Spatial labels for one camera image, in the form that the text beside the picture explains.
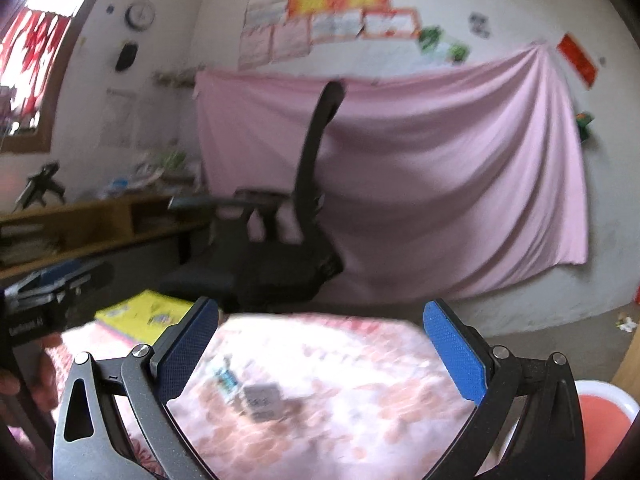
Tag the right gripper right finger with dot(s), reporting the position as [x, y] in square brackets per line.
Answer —
[548, 440]

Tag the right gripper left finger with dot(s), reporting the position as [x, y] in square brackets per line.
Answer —
[91, 442]

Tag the white skin cream box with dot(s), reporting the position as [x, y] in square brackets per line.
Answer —
[263, 402]

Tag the white orange trash basin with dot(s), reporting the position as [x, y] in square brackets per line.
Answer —
[607, 415]

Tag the person's left hand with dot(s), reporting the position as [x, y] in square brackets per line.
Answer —
[43, 388]

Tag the wooden shelf desk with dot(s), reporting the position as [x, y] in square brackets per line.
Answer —
[38, 237]

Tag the yellow book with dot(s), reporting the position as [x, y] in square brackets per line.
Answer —
[143, 318]

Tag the black tripod on desk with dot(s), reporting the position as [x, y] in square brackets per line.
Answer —
[38, 185]

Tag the green crumpled wrapper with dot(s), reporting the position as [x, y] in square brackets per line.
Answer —
[227, 384]

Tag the pile of papers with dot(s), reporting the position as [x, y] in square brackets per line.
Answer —
[169, 172]

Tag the floral pink tablecloth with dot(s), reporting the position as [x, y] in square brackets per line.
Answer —
[362, 399]

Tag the black office chair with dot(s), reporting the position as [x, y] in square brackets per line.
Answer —
[268, 249]

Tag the pink hanging sheet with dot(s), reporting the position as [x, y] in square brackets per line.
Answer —
[453, 183]

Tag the window with red decoration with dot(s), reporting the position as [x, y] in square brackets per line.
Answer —
[37, 39]

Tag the black hat on wall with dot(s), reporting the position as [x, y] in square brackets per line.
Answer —
[126, 57]

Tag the round wall clock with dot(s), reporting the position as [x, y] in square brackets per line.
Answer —
[140, 15]

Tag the certificates on wall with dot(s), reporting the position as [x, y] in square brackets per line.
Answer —
[275, 31]

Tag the red paper on wall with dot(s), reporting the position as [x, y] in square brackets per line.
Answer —
[583, 65]

